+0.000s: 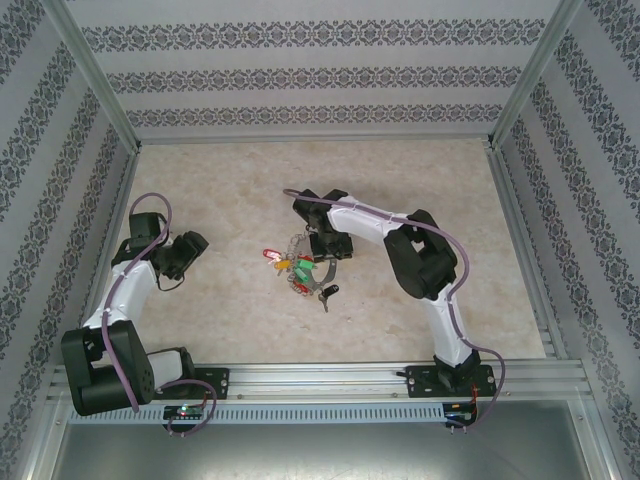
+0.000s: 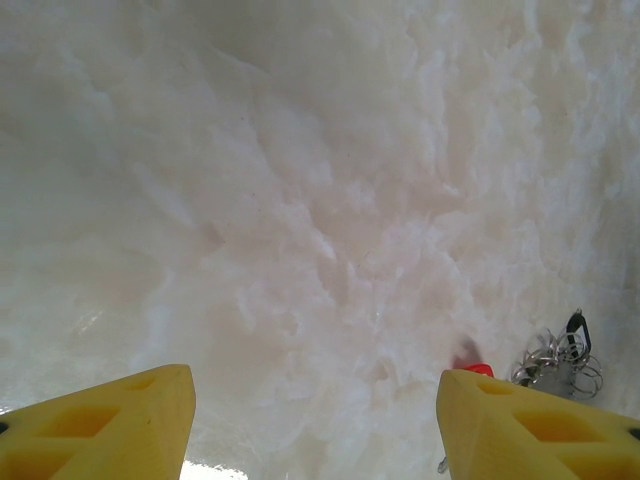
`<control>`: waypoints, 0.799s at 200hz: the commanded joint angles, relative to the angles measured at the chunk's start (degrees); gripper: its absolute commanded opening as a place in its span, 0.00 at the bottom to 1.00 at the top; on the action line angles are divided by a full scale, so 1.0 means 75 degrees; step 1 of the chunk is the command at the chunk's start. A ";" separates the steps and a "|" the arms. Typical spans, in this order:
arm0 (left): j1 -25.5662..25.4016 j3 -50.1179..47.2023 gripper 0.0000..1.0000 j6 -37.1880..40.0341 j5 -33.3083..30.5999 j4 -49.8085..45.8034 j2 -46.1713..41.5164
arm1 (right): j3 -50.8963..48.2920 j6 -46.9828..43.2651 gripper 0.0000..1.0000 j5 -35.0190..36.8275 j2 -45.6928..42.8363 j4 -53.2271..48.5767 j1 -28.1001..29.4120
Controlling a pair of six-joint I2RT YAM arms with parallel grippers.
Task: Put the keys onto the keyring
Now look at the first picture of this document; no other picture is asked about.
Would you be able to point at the green key tag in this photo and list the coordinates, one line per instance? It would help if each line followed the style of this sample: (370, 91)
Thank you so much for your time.
(299, 276)
(304, 263)

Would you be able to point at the metal keyring plate with rings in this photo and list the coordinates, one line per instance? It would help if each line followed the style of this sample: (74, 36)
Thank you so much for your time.
(294, 246)

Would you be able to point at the yellow tagged key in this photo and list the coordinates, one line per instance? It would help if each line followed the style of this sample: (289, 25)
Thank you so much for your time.
(283, 263)

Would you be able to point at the red key tag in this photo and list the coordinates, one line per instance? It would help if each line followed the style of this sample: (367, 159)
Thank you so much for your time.
(299, 289)

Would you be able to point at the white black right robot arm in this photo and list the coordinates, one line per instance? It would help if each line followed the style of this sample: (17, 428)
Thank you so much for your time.
(360, 227)

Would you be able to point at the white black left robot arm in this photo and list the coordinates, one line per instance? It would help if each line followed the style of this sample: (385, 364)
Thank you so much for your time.
(132, 295)

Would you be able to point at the left circuit board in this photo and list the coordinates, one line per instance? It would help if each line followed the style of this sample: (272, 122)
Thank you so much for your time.
(185, 412)

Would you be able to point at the circuit board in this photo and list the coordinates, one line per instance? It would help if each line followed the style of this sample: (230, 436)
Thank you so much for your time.
(460, 415)
(185, 412)

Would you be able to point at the grey metal sheet shelf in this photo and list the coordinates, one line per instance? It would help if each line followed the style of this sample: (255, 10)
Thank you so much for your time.
(320, 455)

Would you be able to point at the right circuit board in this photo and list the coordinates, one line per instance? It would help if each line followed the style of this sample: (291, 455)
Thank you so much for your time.
(460, 415)

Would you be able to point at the aluminium side rail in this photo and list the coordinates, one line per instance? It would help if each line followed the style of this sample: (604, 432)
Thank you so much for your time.
(500, 170)
(119, 210)

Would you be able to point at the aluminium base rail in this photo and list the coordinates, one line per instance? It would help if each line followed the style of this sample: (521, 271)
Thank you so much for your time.
(320, 377)

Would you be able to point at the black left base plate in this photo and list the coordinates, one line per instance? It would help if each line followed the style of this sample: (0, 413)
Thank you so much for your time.
(215, 382)

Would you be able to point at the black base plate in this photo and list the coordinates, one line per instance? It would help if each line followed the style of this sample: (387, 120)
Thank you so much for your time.
(425, 382)
(215, 382)

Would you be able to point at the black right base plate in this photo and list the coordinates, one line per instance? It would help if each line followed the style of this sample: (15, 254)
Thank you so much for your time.
(425, 382)

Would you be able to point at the aluminium frame post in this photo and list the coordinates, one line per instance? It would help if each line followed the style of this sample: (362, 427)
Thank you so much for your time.
(93, 70)
(537, 70)

